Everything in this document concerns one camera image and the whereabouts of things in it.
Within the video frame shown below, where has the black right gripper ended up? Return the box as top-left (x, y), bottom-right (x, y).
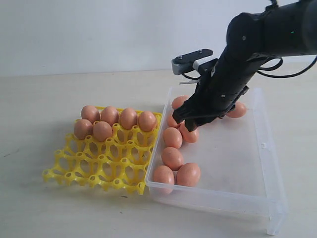
top-left (172, 56), bottom-right (260, 131)

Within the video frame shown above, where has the brown egg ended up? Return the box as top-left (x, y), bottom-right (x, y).
top-left (138, 111), bottom-right (157, 132)
top-left (119, 108), bottom-right (138, 130)
top-left (163, 127), bottom-right (183, 149)
top-left (153, 165), bottom-right (175, 195)
top-left (73, 119), bottom-right (93, 140)
top-left (93, 121), bottom-right (113, 142)
top-left (167, 113), bottom-right (180, 128)
top-left (161, 147), bottom-right (184, 171)
top-left (179, 123), bottom-right (199, 143)
top-left (81, 105), bottom-right (101, 123)
top-left (101, 106), bottom-right (119, 126)
top-left (171, 95), bottom-right (189, 110)
top-left (226, 102), bottom-right (247, 119)
top-left (176, 163), bottom-right (201, 187)

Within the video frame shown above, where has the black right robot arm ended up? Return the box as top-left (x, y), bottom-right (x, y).
top-left (172, 0), bottom-right (317, 131)

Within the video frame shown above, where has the clear plastic bin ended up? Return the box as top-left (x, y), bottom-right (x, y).
top-left (145, 85), bottom-right (288, 236)

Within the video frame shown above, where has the yellow plastic egg tray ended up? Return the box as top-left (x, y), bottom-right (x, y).
top-left (42, 113), bottom-right (162, 195)

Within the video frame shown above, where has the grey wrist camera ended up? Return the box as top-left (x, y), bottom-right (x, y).
top-left (171, 49), bottom-right (214, 75)

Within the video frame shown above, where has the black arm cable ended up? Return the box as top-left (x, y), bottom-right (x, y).
top-left (256, 0), bottom-right (317, 78)

